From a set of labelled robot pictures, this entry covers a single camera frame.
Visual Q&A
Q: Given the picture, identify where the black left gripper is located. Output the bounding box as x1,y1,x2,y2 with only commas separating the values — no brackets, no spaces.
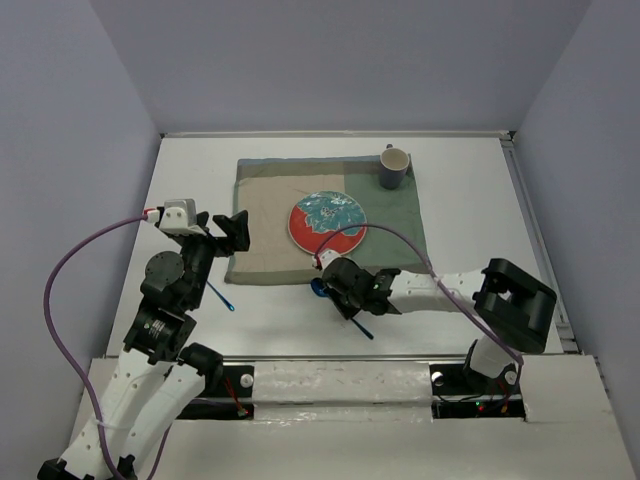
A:
176,209,250,307

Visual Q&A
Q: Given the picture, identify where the blue metal spoon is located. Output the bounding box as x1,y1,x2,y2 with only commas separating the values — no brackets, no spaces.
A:
310,278,374,340

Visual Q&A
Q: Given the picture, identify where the blue metal fork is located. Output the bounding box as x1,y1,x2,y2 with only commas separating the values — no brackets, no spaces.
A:
206,281,235,312

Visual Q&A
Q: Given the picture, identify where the patchwork cloth placemat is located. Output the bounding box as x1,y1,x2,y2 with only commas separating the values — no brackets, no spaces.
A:
225,156,427,286

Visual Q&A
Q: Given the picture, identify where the red and teal plate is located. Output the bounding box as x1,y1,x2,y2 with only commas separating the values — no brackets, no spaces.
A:
288,191,367,254

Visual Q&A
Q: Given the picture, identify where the lavender cup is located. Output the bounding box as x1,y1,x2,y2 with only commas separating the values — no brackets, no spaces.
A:
378,144,411,190

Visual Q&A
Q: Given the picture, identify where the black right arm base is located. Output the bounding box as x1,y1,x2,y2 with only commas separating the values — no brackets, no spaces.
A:
430,363,526,420

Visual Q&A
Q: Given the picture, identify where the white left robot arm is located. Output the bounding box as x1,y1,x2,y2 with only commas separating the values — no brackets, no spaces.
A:
37,200,250,479

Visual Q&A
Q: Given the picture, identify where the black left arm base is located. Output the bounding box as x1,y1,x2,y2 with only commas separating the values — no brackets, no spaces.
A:
177,364,255,421

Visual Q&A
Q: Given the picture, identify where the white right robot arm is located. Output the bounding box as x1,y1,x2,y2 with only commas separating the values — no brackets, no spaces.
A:
316,250,557,392

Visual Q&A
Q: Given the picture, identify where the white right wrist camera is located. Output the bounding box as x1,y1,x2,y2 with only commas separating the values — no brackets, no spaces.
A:
312,249,342,271

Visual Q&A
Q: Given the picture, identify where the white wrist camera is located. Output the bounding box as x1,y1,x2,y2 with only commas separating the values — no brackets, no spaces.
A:
312,249,342,271
144,199,203,236

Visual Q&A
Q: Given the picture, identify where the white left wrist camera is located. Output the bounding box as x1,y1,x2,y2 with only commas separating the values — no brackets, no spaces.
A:
144,199,203,236

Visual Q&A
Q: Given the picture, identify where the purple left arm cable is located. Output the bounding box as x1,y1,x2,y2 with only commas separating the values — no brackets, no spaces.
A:
43,214,171,480

